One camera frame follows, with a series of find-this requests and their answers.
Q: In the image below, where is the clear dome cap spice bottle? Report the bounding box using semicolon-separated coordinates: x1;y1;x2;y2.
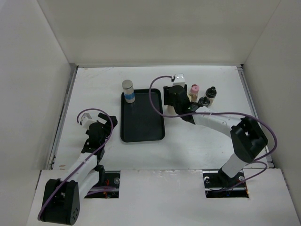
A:
167;105;178;116

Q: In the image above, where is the blue label silver cap bottle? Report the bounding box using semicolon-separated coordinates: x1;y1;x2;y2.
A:
122;80;135;104

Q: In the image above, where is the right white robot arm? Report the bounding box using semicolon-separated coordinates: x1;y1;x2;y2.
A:
163;85;268;186

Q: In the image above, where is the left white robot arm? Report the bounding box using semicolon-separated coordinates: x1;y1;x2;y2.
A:
38;111;118;226

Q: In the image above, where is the pink cap spice bottle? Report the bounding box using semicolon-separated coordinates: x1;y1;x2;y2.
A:
188;84;199;102

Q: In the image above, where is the black knob cap bottle front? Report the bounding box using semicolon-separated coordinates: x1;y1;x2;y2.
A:
198;97;210;107

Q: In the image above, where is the black knob cap bottle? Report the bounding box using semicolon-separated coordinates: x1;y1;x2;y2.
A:
198;97;210;107
205;86;217;106

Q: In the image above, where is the black rectangular plastic tray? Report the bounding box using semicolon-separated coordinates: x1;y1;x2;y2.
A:
120;89;165;143

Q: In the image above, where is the black knob cap bottle rear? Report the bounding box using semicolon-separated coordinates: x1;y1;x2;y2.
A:
205;86;217;106

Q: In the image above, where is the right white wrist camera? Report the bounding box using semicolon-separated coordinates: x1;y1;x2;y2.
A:
172;74;186;88

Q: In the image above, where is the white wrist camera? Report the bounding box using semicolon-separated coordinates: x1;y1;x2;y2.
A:
172;74;186;88
79;113;94;129

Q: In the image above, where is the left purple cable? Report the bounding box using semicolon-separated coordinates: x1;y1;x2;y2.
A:
37;108;115;221

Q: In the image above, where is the purple cable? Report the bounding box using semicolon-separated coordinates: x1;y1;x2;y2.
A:
37;108;115;221
149;75;278;190

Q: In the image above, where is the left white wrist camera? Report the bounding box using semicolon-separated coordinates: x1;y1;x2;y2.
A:
79;113;94;129

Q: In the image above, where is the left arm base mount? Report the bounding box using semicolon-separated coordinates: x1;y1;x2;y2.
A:
85;171;120;199

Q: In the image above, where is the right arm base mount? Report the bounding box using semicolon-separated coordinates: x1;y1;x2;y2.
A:
203;170;249;198

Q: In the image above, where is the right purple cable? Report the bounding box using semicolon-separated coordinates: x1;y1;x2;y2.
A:
149;75;278;190

